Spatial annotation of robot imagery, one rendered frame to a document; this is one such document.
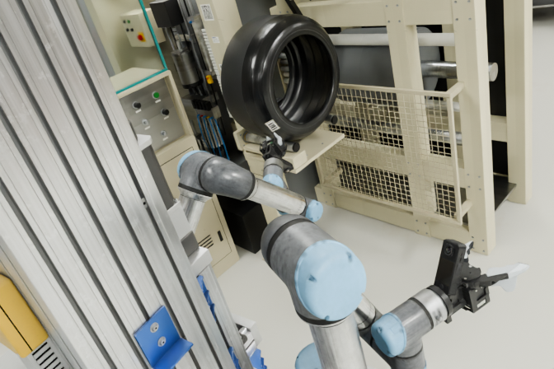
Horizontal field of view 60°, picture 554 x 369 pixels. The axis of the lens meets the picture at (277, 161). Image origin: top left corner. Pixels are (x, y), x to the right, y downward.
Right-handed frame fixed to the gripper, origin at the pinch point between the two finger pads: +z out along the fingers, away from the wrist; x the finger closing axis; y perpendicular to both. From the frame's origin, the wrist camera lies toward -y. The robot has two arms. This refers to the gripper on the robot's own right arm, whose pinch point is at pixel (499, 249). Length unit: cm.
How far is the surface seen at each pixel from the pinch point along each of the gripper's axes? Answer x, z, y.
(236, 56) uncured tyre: -123, 0, -46
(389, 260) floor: -128, 48, 90
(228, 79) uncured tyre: -125, -6, -38
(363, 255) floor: -141, 40, 88
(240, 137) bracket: -148, -3, -5
